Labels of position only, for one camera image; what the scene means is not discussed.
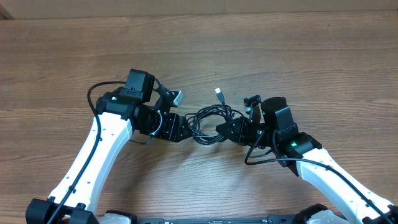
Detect black USB cable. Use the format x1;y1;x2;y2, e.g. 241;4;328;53
185;87;245;146

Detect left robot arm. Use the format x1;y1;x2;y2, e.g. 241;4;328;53
25;69;192;224

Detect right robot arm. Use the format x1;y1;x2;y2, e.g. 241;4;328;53
216;96;397;223

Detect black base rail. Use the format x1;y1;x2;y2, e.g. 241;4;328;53
99;203;343;224

